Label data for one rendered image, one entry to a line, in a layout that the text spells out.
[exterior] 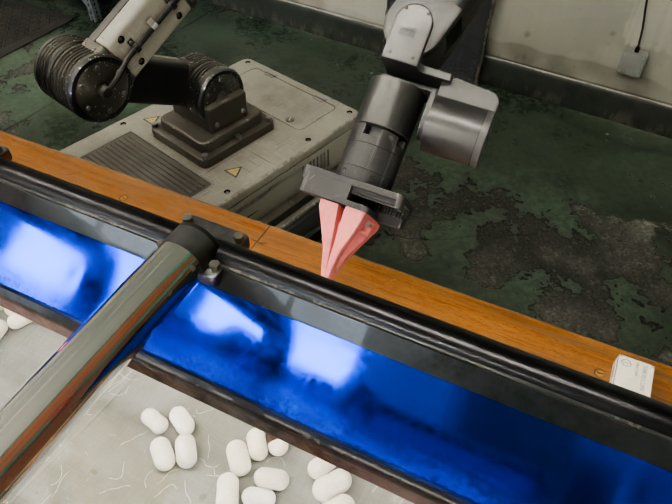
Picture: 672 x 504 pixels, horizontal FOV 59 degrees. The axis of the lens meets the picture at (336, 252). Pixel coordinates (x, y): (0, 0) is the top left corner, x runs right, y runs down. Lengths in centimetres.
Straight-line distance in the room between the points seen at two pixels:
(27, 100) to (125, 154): 134
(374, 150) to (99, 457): 40
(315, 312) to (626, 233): 186
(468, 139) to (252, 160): 86
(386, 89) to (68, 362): 42
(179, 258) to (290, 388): 7
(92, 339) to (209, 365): 7
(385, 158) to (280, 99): 102
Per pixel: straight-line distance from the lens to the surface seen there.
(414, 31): 59
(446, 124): 57
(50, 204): 32
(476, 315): 69
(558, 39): 249
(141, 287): 24
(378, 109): 58
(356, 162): 56
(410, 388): 24
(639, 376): 68
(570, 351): 69
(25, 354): 76
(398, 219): 59
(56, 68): 119
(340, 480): 58
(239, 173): 134
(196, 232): 26
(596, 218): 208
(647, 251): 203
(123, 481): 64
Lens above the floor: 130
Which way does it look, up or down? 46 degrees down
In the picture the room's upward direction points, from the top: straight up
